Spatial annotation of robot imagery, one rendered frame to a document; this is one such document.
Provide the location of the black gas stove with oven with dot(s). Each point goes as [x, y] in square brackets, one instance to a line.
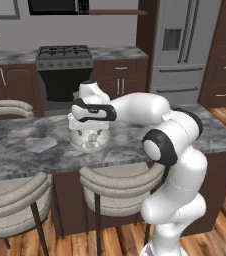
[64, 71]

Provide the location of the tall brown side panel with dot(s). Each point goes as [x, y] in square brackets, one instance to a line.
[145, 40]

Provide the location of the brown cupboards with drawer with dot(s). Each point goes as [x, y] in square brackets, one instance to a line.
[125, 75]

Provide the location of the clear ice cube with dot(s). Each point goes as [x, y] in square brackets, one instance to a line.
[87, 145]
[93, 137]

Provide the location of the white ice bowl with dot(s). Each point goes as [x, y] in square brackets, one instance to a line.
[76, 142]

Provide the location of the brown cupboards with double doors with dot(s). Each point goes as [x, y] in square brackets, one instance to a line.
[11, 83]

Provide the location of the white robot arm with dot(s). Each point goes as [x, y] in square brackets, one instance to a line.
[181, 156]

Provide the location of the brown kitchen island base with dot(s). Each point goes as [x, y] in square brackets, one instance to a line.
[225, 173]

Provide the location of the black microwave oven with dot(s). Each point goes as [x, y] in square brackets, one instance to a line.
[53, 6]

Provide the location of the grey framed window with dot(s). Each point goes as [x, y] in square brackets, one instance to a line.
[1, 8]

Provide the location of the stainless steel fridge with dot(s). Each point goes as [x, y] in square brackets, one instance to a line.
[181, 50]

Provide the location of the brown wall shelf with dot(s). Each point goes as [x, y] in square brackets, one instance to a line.
[118, 12]

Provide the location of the clear glass cup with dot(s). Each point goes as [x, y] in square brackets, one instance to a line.
[122, 133]

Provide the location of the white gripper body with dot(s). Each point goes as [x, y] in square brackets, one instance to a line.
[88, 125]

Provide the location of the beige padded chair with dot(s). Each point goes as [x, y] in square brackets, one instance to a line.
[8, 108]
[118, 186]
[11, 203]

